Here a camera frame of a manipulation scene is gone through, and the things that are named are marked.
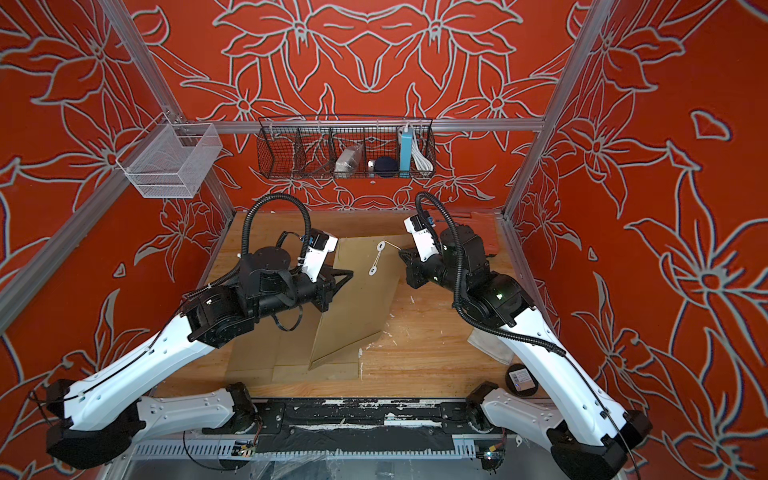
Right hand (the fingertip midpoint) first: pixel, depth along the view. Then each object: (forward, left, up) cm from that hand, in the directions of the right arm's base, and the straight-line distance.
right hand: (394, 252), depth 64 cm
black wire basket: (+47, +16, -3) cm, 49 cm away
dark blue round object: (+40, +2, -6) cm, 41 cm away
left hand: (-5, +9, 0) cm, 10 cm away
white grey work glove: (-7, -29, -35) cm, 46 cm away
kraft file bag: (-10, +28, -34) cm, 45 cm away
